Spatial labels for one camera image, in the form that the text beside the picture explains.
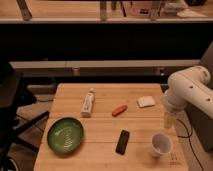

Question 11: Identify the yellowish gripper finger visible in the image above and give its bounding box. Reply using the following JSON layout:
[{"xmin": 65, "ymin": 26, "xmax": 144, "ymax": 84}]
[{"xmin": 164, "ymin": 112, "xmax": 175, "ymax": 129}]

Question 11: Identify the green ceramic bowl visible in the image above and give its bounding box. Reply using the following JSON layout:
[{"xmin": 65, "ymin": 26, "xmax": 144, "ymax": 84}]
[{"xmin": 47, "ymin": 117, "xmax": 84, "ymax": 155}]

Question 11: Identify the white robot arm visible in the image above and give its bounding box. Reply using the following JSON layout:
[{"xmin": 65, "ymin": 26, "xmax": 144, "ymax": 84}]
[{"xmin": 161, "ymin": 65, "xmax": 213, "ymax": 129}]

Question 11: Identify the white paper cup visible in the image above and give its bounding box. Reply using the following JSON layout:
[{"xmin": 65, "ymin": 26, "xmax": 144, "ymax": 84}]
[{"xmin": 150, "ymin": 133, "xmax": 173, "ymax": 158}]

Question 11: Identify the white square sponge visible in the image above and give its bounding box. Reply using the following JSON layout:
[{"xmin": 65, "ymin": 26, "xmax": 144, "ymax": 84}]
[{"xmin": 137, "ymin": 96, "xmax": 155, "ymax": 108}]

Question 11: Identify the orange carrot toy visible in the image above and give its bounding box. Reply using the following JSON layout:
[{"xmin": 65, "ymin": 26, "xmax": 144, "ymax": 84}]
[{"xmin": 112, "ymin": 105, "xmax": 128, "ymax": 117}]

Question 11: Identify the black remote control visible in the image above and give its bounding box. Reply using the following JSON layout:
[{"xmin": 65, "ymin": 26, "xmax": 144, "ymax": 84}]
[{"xmin": 115, "ymin": 130, "xmax": 130, "ymax": 155}]

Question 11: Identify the white tube bottle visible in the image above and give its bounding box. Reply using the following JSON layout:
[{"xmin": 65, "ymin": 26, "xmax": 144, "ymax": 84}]
[{"xmin": 81, "ymin": 88, "xmax": 95, "ymax": 118}]

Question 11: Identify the black office chair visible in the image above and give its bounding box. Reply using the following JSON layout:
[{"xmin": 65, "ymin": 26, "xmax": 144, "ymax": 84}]
[{"xmin": 0, "ymin": 61, "xmax": 49, "ymax": 171}]

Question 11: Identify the black cable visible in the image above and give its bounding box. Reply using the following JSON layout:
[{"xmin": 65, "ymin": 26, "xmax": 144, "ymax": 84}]
[{"xmin": 175, "ymin": 118, "xmax": 205, "ymax": 171}]

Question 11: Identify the wooden shelf rail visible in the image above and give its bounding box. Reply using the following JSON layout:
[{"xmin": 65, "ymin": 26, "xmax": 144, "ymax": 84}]
[{"xmin": 10, "ymin": 60, "xmax": 200, "ymax": 69}]

